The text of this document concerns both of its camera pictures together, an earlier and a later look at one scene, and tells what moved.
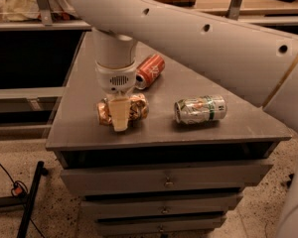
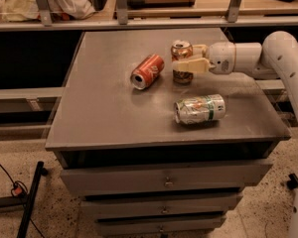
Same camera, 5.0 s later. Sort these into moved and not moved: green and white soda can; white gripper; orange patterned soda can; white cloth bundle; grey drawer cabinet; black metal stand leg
Moved: orange patterned soda can; white gripper
Not moved: grey drawer cabinet; black metal stand leg; white cloth bundle; green and white soda can
